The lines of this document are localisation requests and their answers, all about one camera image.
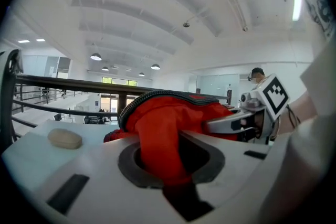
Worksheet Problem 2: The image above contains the black wrist cord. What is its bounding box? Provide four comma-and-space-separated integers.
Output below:
285, 104, 301, 130

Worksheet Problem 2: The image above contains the person's right forearm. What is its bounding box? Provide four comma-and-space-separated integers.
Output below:
277, 91, 322, 137

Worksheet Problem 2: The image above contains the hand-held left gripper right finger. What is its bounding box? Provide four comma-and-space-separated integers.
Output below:
179, 130, 274, 224

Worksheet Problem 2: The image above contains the red fabric bag with zipper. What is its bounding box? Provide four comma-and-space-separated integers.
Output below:
103, 90, 243, 187

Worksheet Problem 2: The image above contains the light blue table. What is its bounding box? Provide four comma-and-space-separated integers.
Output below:
1, 119, 122, 194

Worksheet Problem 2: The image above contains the black metal railing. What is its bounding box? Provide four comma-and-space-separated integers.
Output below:
10, 74, 229, 140

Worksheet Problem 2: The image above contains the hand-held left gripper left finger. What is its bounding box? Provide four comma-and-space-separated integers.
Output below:
33, 135, 185, 224

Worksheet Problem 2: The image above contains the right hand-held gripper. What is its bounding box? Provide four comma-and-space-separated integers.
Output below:
205, 73, 290, 140

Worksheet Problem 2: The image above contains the person's white printed shirt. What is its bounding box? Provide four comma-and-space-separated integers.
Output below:
258, 0, 336, 224

